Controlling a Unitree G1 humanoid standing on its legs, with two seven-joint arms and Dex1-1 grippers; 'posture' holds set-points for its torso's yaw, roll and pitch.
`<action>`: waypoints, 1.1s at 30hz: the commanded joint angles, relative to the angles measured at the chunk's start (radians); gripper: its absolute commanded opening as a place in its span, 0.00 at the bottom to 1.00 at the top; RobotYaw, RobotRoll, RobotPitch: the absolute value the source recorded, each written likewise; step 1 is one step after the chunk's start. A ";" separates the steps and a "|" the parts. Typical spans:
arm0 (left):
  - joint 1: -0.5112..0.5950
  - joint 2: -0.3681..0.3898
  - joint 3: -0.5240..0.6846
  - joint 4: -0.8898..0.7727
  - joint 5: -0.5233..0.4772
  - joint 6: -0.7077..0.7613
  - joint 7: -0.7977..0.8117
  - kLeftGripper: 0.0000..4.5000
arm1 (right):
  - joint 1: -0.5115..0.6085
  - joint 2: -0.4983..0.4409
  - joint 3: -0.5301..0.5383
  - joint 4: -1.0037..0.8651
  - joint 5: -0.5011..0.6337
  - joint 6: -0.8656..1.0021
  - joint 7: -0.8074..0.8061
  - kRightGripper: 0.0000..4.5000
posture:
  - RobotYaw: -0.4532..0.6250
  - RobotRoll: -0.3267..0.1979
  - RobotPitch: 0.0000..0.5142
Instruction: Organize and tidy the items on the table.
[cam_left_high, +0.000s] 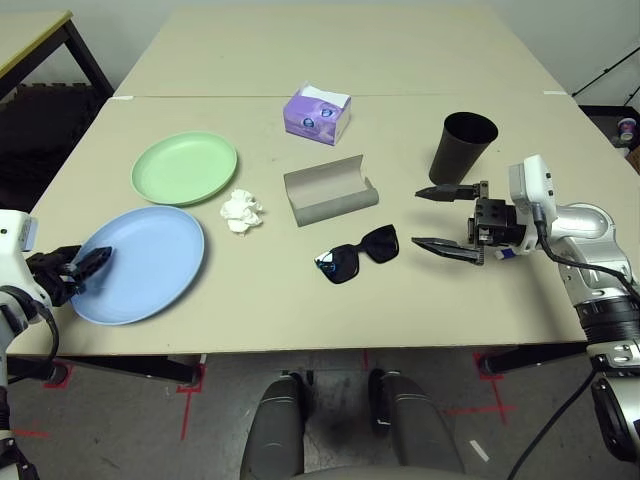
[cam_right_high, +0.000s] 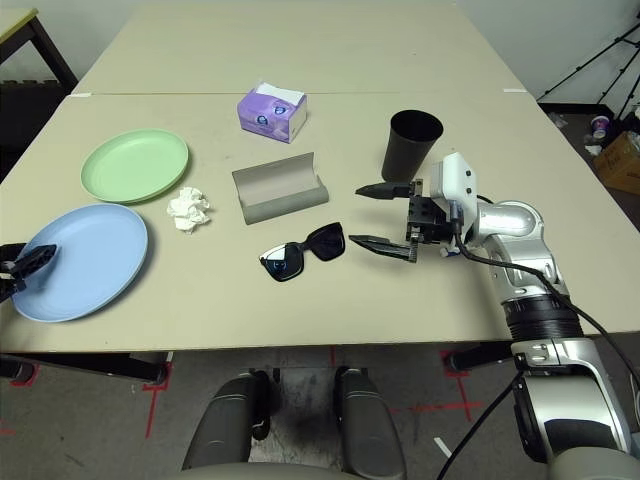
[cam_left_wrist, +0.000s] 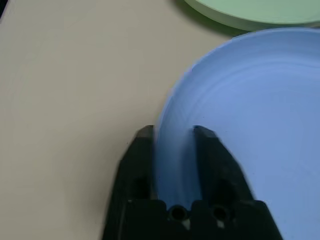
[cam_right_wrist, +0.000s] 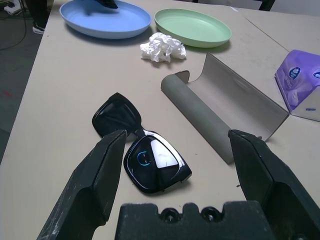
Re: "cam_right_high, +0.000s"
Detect purple white cup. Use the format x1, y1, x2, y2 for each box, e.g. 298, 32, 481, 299
589, 113, 612, 141

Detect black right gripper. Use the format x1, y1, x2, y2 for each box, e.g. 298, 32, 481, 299
348, 178, 461, 264

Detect green plate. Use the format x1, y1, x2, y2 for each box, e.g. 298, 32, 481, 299
80, 128, 190, 205

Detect black tripod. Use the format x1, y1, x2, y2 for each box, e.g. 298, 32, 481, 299
537, 22, 640, 121

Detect grey robot right leg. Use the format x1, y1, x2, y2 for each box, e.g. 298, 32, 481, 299
333, 367, 407, 480

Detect grey glasses case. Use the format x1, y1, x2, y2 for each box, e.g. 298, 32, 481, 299
231, 151, 330, 227

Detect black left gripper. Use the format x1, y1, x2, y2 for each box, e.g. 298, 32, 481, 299
0, 243, 60, 304

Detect black cup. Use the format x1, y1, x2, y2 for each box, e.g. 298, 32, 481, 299
381, 109, 445, 182

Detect black sunglasses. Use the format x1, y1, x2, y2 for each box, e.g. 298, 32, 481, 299
258, 222, 346, 284

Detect cardboard box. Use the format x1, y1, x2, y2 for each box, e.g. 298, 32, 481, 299
593, 130, 640, 194

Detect purple tissue box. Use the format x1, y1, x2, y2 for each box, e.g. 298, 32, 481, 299
236, 79, 308, 145

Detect black-framed side table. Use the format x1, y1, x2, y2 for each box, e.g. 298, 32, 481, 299
0, 7, 79, 89

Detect grey robot left leg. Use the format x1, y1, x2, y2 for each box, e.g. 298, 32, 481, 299
182, 369, 274, 471

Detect blue plate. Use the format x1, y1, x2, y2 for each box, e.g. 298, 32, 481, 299
10, 202, 150, 323

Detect grey robot leg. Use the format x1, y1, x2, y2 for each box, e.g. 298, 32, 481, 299
182, 369, 274, 471
333, 367, 407, 480

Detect white tissue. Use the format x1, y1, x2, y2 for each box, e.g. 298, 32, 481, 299
166, 186, 212, 234

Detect black table foot bar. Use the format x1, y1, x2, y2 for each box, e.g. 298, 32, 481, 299
446, 339, 517, 374
0, 352, 169, 386

